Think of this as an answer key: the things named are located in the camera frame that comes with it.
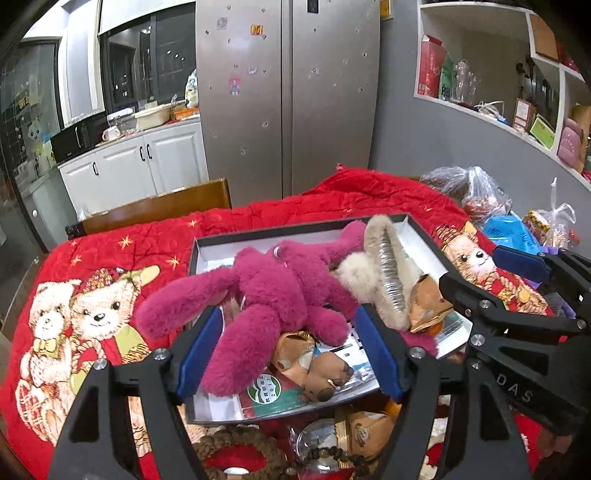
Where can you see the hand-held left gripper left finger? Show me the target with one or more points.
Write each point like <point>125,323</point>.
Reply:
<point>198,355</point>

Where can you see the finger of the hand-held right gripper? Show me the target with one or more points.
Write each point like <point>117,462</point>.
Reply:
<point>517,262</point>
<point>466,295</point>

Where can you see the black shallow box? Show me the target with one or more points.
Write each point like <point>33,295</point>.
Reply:
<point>217,254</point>

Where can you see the green white box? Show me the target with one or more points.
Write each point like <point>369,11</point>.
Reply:
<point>542,131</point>

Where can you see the clear bag of red food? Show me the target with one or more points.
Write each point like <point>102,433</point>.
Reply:
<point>471,189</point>

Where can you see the red printed blanket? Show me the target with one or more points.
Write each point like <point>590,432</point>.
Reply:
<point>161,249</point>

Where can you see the glass sliding door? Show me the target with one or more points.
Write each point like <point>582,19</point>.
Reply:
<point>27,115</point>

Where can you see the red box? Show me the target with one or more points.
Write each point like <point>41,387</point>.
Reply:
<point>431,69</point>

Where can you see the white cup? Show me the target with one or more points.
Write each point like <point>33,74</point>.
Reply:
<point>111,134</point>

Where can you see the blue plastic bag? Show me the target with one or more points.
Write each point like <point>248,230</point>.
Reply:
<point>508,233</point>

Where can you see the beige fuzzy claw hair clip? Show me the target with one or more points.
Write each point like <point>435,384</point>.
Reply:
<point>376,235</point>

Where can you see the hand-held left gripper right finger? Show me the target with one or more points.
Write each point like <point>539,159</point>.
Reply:
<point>378,350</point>

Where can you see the green label card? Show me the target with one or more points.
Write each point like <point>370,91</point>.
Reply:
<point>263,390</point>

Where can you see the dark kitchen window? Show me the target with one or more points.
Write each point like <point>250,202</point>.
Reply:
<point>147,60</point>

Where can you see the cream plush rabbit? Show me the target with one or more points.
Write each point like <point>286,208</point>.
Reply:
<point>355,272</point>

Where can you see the black microwave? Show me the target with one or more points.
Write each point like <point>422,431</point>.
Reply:
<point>76,138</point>

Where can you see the pink pouch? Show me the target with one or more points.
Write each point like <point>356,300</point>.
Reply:
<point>572,143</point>

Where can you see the brown capybara toy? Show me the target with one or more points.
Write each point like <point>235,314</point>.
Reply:
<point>323,374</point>

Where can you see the clear knotted plastic bag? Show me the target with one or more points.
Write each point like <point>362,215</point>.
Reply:
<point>554,226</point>

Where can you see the gold pyramid snack packet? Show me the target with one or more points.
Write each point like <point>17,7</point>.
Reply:
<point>291,355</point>
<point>427,295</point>
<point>364,429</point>

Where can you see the cream plastic basin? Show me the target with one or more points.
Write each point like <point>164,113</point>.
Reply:
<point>152,119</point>

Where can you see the silver refrigerator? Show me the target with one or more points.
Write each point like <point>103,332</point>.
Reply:
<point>286,115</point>

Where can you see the magenta plush toy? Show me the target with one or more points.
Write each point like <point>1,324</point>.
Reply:
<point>277,286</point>

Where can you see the round silver mirror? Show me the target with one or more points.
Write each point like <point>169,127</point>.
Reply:
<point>314,436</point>

